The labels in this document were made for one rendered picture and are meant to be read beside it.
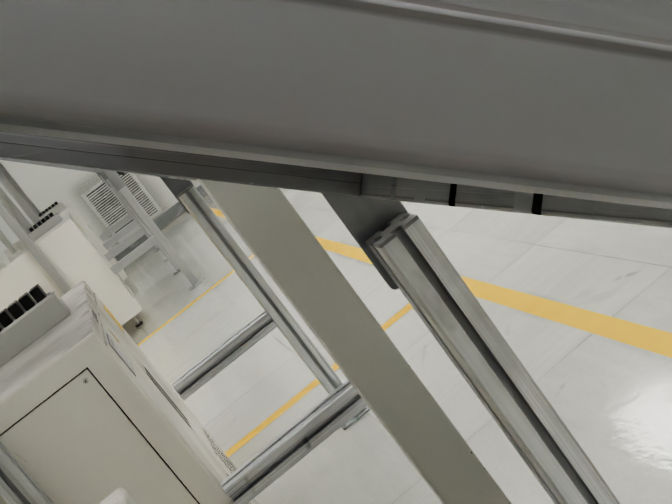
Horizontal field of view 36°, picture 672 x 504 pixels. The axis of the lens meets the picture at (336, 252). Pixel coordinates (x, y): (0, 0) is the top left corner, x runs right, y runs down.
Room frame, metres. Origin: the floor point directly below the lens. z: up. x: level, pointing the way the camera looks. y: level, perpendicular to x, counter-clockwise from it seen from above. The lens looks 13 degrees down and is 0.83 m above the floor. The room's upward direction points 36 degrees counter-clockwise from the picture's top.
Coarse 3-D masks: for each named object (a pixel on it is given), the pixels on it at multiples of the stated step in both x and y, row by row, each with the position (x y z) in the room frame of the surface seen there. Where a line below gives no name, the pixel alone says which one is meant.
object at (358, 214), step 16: (336, 208) 0.82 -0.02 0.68; (352, 208) 0.82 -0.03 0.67; (368, 208) 0.82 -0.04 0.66; (384, 208) 0.82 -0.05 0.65; (400, 208) 0.83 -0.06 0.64; (352, 224) 0.82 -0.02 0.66; (368, 224) 0.82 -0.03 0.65; (384, 224) 0.82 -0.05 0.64; (368, 256) 0.82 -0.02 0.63; (384, 272) 0.82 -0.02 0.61
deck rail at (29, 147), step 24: (0, 144) 0.73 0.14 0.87; (24, 144) 0.73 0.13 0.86; (48, 144) 0.74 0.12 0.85; (72, 144) 0.74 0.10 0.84; (96, 144) 0.74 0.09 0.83; (120, 168) 0.74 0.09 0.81; (144, 168) 0.74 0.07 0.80; (168, 168) 0.75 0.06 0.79; (192, 168) 0.75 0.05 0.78; (216, 168) 0.75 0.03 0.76; (240, 168) 0.75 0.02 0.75; (264, 168) 0.75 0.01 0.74; (288, 168) 0.76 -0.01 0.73; (312, 168) 0.76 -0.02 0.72; (336, 192) 0.76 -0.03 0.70; (360, 192) 0.76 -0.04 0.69
